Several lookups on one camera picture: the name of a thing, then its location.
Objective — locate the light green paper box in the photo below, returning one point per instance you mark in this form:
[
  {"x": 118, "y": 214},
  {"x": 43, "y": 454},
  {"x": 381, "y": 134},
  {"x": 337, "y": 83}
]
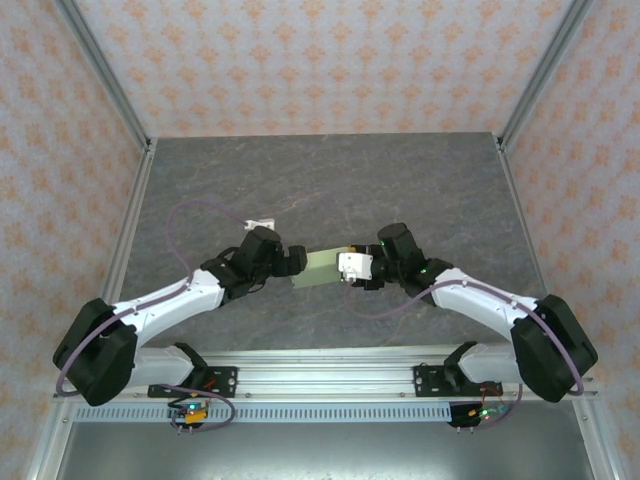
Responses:
[{"x": 320, "y": 267}]

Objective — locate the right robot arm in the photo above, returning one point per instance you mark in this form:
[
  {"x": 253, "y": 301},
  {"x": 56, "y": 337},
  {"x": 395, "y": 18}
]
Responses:
[{"x": 480, "y": 300}]

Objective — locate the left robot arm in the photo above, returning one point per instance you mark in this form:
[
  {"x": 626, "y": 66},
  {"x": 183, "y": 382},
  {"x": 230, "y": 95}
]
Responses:
[{"x": 165, "y": 305}]

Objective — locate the aluminium base beam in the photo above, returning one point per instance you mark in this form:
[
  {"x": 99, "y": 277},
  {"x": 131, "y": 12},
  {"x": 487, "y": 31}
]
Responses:
[{"x": 325, "y": 380}]

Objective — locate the grey metal sheet panel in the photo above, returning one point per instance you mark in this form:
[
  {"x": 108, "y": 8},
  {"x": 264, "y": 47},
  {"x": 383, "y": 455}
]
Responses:
[{"x": 325, "y": 455}]

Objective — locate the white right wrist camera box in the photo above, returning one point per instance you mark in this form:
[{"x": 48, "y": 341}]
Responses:
[{"x": 356, "y": 266}]

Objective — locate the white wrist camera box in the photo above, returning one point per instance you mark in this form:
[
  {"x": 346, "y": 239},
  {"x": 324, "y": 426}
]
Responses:
[
  {"x": 356, "y": 266},
  {"x": 260, "y": 223}
]

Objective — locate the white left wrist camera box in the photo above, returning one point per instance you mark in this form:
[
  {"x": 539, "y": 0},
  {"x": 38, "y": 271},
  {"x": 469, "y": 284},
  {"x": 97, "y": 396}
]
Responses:
[{"x": 260, "y": 223}]

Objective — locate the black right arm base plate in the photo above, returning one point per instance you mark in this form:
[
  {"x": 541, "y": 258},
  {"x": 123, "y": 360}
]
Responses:
[{"x": 425, "y": 380}]

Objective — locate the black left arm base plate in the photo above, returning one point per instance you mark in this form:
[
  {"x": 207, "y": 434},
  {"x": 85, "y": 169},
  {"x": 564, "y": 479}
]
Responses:
[{"x": 225, "y": 376}]

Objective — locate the aluminium table side rail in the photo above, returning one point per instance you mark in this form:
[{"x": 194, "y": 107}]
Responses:
[
  {"x": 531, "y": 250},
  {"x": 121, "y": 250}
]

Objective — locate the aluminium frame post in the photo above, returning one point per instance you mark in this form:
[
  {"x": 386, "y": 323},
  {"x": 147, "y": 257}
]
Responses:
[
  {"x": 107, "y": 75},
  {"x": 541, "y": 75}
]

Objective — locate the aluminium frame leg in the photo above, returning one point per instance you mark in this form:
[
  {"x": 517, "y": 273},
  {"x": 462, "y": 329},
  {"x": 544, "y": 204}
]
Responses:
[
  {"x": 47, "y": 450},
  {"x": 597, "y": 450}
]

